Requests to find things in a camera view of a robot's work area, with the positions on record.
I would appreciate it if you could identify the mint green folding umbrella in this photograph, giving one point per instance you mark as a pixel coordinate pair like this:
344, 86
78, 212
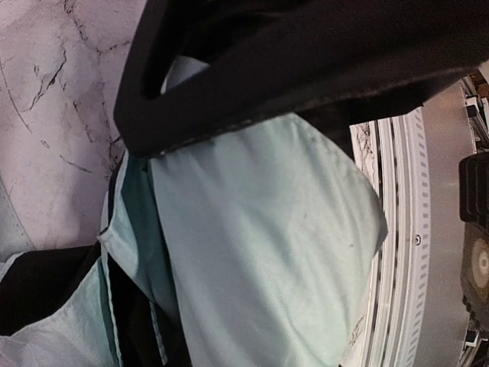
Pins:
250, 249

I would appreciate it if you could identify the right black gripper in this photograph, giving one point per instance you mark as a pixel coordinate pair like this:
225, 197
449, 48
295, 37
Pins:
198, 69

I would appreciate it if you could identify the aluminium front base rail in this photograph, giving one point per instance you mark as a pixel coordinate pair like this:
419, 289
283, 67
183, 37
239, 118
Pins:
392, 154

